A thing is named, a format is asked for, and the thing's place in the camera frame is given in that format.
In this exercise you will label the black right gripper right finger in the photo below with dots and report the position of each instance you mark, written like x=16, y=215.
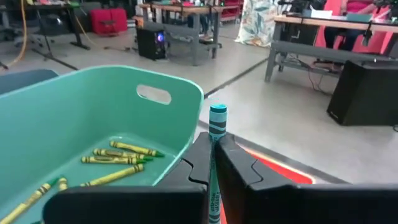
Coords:
x=311, y=205

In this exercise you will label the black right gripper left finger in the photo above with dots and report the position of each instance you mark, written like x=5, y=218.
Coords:
x=124, y=205

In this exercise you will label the tall teal plastic bin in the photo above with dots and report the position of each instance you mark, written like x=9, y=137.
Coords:
x=77, y=109

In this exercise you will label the short blue crayon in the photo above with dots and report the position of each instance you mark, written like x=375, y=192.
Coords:
x=217, y=121

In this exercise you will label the orange plastic basket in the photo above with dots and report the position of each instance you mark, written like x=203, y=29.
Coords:
x=280, y=171

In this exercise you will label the black speaker box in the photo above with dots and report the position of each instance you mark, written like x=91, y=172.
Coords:
x=363, y=93

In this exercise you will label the grey workbench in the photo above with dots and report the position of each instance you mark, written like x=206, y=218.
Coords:
x=311, y=51
x=192, y=34

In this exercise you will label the dark teal stepped bin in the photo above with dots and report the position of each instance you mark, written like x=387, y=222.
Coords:
x=21, y=79

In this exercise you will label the black computer tower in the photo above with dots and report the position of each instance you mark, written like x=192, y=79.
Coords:
x=150, y=43

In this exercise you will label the person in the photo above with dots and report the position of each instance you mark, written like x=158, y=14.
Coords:
x=345, y=34

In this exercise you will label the orange red panel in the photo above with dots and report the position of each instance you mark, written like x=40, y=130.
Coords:
x=379, y=40

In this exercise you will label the red fabric case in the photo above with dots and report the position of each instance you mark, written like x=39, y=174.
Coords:
x=109, y=20

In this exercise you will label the black stand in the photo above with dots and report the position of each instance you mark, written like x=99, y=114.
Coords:
x=46, y=34

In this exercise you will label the leafy patterned cloth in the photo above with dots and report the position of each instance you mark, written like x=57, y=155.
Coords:
x=256, y=21

